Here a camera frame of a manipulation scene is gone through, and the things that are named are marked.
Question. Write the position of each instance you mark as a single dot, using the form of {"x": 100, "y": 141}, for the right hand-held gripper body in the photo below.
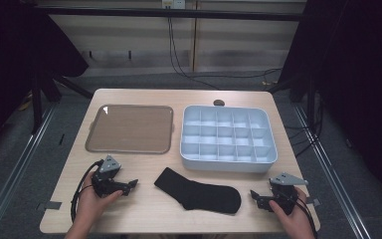
{"x": 286, "y": 194}

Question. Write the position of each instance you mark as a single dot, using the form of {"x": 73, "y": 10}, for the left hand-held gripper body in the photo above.
{"x": 106, "y": 181}

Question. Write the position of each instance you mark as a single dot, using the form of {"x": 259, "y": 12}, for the black sock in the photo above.
{"x": 202, "y": 195}

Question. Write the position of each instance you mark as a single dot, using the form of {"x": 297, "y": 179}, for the white divided organizer box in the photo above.
{"x": 227, "y": 136}

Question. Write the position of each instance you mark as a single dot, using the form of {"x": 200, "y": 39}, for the person's right hand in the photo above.
{"x": 296, "y": 220}

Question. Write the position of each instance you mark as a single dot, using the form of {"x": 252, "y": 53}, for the person's left hand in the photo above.
{"x": 91, "y": 205}

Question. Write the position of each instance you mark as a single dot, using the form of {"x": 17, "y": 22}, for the grey tape strip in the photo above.
{"x": 50, "y": 205}
{"x": 312, "y": 200}

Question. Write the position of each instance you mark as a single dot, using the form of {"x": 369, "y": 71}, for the clear brown plastic tray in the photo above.
{"x": 131, "y": 128}

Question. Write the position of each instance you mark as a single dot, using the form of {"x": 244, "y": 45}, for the dark round table grommet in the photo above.
{"x": 219, "y": 102}

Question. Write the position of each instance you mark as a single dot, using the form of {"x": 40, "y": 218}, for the black metal stand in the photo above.
{"x": 39, "y": 96}

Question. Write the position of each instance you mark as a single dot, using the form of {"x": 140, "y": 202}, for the black curtain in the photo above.
{"x": 10, "y": 66}
{"x": 361, "y": 83}

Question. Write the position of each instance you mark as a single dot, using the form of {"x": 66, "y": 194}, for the black horizontal metal bar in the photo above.
{"x": 165, "y": 13}

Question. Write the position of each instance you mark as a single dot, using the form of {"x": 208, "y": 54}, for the metal floor rail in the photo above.
{"x": 331, "y": 176}
{"x": 20, "y": 166}

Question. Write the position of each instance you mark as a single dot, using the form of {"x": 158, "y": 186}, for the white wall power outlet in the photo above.
{"x": 173, "y": 3}

